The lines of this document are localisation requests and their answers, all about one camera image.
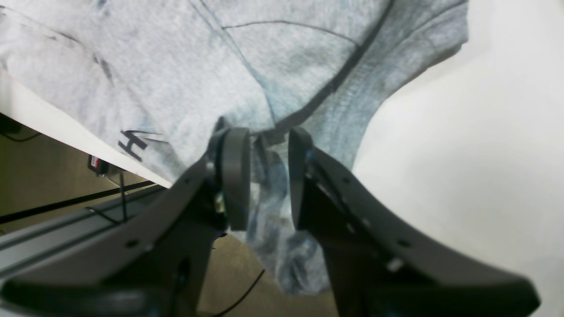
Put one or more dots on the aluminium table frame rail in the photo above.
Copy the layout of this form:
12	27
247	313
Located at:
43	242

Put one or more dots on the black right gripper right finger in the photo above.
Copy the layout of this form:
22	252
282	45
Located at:
380	266

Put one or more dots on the grey T-shirt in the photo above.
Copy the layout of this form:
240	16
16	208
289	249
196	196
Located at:
155	78

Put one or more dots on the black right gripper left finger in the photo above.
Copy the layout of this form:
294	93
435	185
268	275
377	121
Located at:
154	265

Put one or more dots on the black stand pole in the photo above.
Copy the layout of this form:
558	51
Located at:
70	202

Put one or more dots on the black box with red label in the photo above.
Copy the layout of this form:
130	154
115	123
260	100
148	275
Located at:
98	166

